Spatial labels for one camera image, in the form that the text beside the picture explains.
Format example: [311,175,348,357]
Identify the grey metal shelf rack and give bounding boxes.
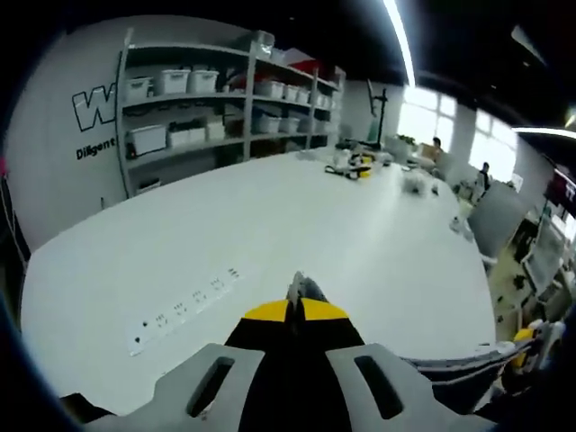
[114,27,347,200]

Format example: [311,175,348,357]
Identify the yellow and black tools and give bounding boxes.
[325,149,375,182]

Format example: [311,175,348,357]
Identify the row of white storage bins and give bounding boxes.
[123,40,338,157]

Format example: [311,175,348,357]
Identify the white table socket strip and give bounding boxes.
[126,265,247,357]

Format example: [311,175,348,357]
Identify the black monitor stand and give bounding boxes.
[365,79,390,147]

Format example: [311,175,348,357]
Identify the clear plastic container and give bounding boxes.
[401,172,427,196]

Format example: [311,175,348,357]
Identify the wall logo lettering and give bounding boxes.
[71,84,120,162]

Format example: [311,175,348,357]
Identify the ceiling light strip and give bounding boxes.
[382,0,418,87]
[512,126,576,141]

